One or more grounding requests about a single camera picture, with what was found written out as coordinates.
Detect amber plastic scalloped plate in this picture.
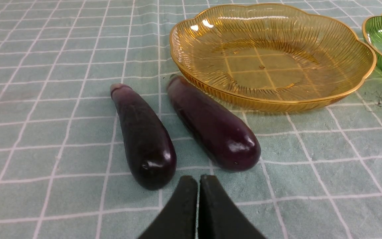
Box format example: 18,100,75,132
169,3,377,113

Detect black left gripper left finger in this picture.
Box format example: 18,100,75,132
139,176,198,239

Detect dark purple eggplant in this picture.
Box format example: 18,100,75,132
110,83,177,191
167,74,261,172

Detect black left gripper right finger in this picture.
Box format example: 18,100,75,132
198,175,265,239

